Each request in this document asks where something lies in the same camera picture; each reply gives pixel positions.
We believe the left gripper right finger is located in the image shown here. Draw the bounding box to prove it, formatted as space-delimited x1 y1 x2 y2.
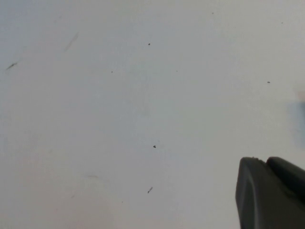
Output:
265 156 305 194

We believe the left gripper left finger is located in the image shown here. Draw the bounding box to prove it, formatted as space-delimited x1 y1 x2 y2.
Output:
235 156 305 229

